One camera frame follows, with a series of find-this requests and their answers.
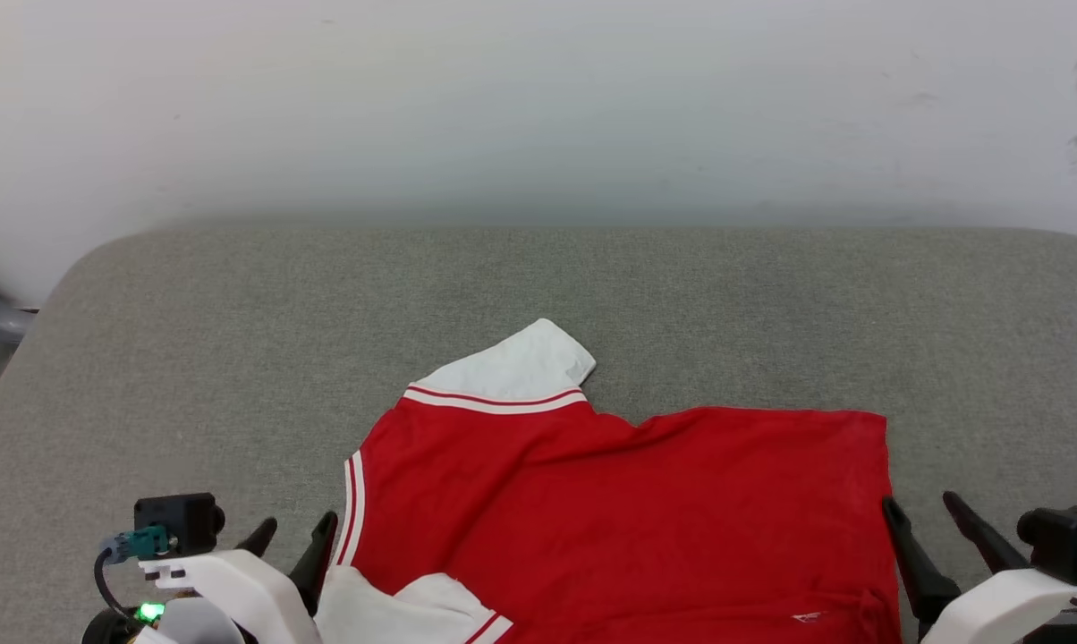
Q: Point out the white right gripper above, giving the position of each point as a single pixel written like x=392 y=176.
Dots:
x=1004 y=613

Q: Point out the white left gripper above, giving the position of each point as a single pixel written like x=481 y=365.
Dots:
x=243 y=595

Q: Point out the red and white shirt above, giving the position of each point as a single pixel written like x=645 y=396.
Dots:
x=637 y=519

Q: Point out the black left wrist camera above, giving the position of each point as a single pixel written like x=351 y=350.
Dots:
x=176 y=523

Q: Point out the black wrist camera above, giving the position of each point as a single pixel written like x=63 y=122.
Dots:
x=1066 y=541
x=176 y=523

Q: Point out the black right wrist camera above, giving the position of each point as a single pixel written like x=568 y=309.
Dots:
x=1066 y=541

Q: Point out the teal left camera connector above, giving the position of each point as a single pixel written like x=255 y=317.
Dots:
x=140 y=542

